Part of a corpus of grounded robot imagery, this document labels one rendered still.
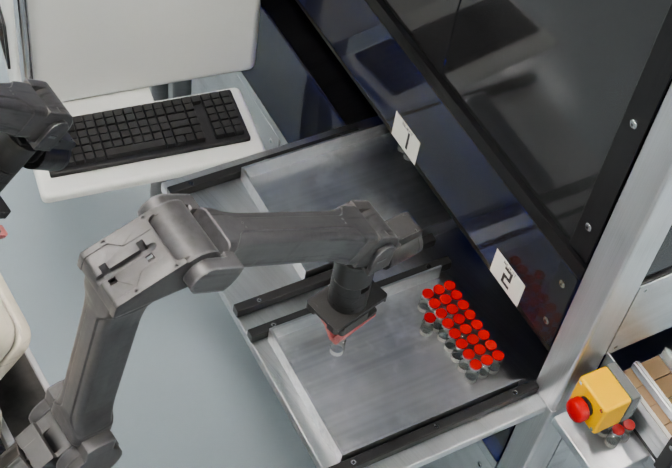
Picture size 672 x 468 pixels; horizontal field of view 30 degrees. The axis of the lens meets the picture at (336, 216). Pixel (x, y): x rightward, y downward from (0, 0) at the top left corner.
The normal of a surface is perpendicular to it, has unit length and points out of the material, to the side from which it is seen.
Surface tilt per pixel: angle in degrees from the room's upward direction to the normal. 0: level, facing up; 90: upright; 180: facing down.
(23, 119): 89
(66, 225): 0
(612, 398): 0
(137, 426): 0
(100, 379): 96
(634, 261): 90
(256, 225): 36
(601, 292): 90
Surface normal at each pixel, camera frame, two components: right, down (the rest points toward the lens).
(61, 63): 0.34, 0.75
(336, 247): 0.58, 0.70
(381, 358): 0.11, -0.63
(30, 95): 0.66, -0.67
